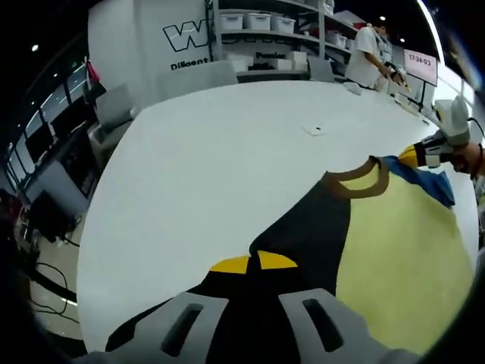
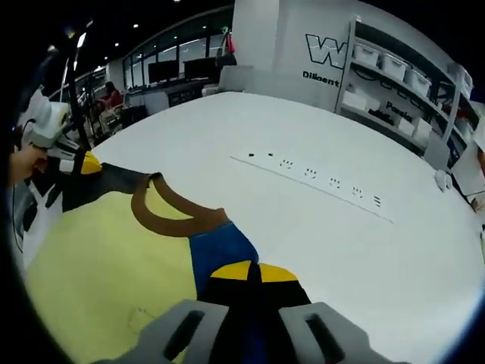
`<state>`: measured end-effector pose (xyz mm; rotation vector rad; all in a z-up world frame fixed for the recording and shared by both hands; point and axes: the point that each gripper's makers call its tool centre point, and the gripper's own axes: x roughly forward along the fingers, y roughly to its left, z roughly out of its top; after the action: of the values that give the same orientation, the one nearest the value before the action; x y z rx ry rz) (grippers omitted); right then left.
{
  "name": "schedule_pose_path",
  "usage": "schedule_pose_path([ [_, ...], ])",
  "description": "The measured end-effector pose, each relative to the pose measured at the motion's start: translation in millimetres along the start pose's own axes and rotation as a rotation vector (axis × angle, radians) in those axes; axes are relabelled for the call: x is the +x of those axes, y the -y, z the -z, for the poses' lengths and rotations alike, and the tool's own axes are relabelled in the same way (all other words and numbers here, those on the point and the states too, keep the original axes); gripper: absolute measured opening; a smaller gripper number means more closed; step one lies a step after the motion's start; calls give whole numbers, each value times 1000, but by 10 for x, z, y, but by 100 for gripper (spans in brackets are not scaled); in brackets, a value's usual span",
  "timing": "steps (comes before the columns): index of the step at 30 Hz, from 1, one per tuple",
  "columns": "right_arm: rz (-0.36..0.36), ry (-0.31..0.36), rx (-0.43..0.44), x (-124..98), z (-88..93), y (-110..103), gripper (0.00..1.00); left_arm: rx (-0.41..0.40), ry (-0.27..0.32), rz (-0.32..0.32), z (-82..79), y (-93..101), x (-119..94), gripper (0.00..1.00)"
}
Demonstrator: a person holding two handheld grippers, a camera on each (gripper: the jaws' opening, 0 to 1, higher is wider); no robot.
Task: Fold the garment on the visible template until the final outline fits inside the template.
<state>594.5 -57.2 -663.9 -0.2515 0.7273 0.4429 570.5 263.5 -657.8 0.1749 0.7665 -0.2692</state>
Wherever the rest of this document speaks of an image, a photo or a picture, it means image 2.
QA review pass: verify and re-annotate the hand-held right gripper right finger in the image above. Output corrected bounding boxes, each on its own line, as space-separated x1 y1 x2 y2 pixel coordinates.
256 263 402 364

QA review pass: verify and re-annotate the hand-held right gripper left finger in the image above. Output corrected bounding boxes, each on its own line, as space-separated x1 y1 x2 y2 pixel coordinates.
113 260 255 364

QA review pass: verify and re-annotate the yellow garment with blue sleeve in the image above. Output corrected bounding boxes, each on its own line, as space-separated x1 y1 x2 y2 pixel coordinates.
23 162 304 364

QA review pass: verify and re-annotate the person's left hand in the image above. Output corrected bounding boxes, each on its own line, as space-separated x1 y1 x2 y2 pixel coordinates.
9 146 49 187

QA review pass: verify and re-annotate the black curved pole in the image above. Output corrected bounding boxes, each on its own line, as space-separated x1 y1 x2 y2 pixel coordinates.
62 22 92 151

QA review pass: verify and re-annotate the black monitor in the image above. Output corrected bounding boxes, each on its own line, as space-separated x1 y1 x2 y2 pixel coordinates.
183 57 217 83
147 60 180 85

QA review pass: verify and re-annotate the white recessed power strip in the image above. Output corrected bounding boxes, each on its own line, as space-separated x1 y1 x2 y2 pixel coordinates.
230 151 395 224

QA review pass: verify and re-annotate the grey chair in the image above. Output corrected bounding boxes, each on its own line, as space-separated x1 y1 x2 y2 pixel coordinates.
219 64 255 93

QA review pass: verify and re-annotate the dark hanging bag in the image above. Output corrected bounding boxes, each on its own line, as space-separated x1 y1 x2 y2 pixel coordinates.
215 30 238 67

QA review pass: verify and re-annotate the small white object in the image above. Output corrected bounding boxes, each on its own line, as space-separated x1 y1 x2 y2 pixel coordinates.
434 170 454 193

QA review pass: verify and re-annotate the grey cabinet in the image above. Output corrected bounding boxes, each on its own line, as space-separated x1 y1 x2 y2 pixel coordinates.
427 132 452 170

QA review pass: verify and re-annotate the grey metal shelf unit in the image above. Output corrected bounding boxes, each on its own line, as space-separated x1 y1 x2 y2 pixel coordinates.
335 14 477 170

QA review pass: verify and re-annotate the white storage bin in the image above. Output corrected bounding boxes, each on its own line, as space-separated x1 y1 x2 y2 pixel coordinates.
380 52 409 81
404 67 432 96
354 42 380 64

